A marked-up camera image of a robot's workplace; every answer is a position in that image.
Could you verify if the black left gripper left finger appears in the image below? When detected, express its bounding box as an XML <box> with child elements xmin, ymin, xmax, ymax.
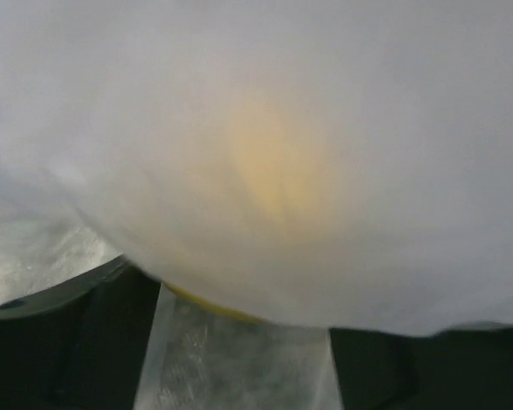
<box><xmin>0</xmin><ymin>257</ymin><xmax>160</xmax><ymax>409</ymax></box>

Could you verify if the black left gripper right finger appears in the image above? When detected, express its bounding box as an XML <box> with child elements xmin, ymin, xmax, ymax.
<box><xmin>329</xmin><ymin>328</ymin><xmax>513</xmax><ymax>410</ymax></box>

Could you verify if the yellow lemon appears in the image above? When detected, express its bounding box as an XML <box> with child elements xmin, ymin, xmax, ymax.
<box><xmin>156</xmin><ymin>91</ymin><xmax>351</xmax><ymax>327</ymax></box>

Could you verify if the clear plastic bag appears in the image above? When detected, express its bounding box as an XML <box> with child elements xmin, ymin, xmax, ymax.
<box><xmin>0</xmin><ymin>1</ymin><xmax>513</xmax><ymax>409</ymax></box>

